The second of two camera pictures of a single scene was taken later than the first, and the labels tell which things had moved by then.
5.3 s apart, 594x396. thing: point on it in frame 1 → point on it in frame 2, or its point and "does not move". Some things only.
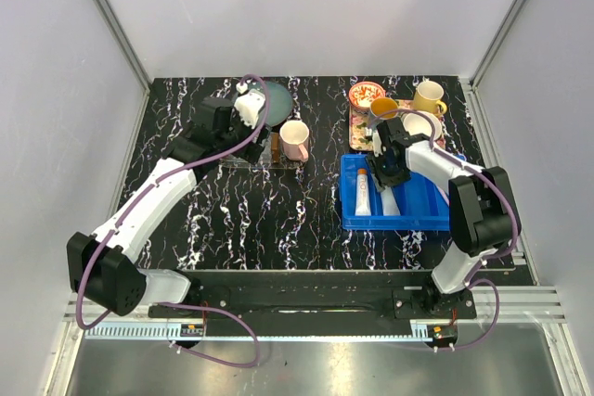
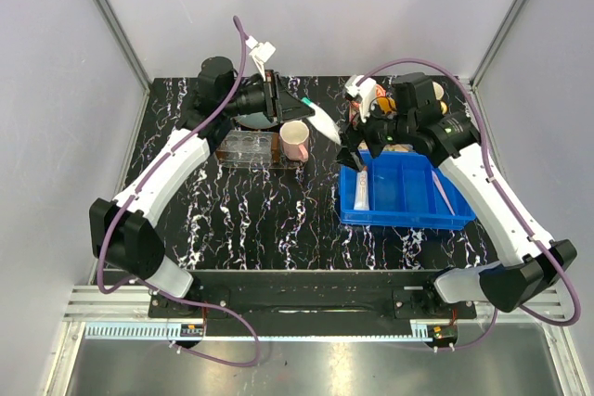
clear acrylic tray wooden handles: x=272 y=158 does not move
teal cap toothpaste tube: x=389 y=203 → x=323 y=121
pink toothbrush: x=444 y=194 does not move
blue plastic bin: x=423 y=205 does not move
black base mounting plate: x=316 y=302 does not move
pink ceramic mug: x=294 y=136 does not move
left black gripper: x=251 y=150 → x=279 y=102
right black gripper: x=380 y=180 → x=353 y=137
